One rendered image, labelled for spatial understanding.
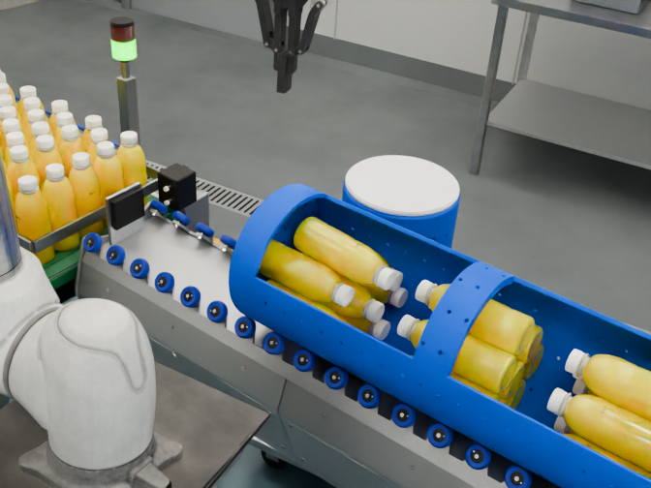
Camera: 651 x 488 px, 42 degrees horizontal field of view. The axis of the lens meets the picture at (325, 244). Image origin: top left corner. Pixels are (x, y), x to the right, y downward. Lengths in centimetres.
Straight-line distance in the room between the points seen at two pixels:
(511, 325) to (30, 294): 75
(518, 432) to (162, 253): 96
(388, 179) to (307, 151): 232
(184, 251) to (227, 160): 231
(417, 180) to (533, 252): 178
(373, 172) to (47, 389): 112
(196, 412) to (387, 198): 78
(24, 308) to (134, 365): 19
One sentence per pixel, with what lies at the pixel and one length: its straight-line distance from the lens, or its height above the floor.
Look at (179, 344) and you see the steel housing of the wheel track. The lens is 185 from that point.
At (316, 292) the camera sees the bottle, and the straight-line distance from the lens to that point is 156.
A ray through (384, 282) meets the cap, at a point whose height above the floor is 115.
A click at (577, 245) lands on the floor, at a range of 395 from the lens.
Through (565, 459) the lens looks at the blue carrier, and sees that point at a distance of 138.
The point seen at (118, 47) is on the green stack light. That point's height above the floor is 119.
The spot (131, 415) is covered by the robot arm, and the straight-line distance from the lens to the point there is 125.
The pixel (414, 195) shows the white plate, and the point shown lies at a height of 104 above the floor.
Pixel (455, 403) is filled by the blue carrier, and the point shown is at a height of 109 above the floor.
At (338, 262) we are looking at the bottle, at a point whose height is 116.
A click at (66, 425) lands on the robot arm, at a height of 117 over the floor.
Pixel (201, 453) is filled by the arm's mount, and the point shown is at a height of 102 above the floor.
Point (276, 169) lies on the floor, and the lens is 420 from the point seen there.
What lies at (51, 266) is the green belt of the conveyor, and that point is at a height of 90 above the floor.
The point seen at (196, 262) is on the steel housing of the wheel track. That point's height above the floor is 93.
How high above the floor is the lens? 206
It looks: 34 degrees down
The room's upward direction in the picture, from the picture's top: 4 degrees clockwise
